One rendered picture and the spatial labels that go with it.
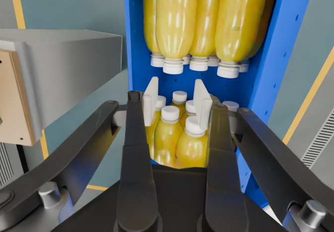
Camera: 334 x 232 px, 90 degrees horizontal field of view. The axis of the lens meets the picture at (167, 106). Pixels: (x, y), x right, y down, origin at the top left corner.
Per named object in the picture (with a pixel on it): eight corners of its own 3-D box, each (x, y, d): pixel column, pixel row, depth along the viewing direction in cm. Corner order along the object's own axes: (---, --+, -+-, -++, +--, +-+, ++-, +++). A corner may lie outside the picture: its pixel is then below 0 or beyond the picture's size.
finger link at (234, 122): (215, 117, 13) (254, 119, 13) (205, 94, 18) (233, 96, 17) (212, 133, 14) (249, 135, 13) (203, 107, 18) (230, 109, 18)
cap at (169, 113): (182, 119, 36) (182, 112, 36) (165, 121, 35) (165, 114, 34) (174, 111, 40) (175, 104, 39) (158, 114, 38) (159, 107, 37)
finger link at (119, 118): (139, 129, 14) (103, 126, 14) (148, 104, 18) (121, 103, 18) (138, 113, 13) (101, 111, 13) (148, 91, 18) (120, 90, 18)
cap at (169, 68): (162, 63, 31) (162, 73, 31) (184, 64, 30) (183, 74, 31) (163, 60, 34) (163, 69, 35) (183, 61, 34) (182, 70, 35)
